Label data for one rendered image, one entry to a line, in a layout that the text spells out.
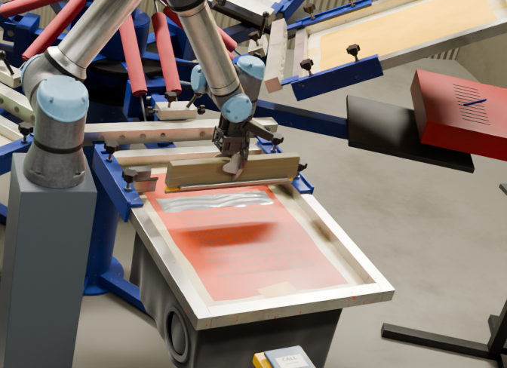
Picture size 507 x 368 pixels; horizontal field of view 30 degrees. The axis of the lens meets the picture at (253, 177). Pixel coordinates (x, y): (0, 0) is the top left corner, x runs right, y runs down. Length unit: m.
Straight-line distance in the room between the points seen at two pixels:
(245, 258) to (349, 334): 1.50
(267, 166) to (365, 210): 2.23
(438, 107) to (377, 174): 1.87
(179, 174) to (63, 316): 0.49
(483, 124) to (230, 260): 1.23
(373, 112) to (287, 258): 1.14
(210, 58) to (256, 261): 0.61
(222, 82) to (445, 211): 2.96
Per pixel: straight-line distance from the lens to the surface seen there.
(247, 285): 2.49
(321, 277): 2.60
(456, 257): 4.77
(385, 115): 3.64
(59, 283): 2.43
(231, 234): 2.67
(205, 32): 2.24
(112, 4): 2.29
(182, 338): 2.60
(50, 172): 2.27
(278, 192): 2.92
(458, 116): 3.42
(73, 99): 2.21
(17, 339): 2.53
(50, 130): 2.23
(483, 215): 5.23
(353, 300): 2.52
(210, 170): 2.63
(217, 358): 2.56
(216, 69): 2.30
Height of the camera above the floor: 2.42
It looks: 29 degrees down
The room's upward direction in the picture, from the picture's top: 14 degrees clockwise
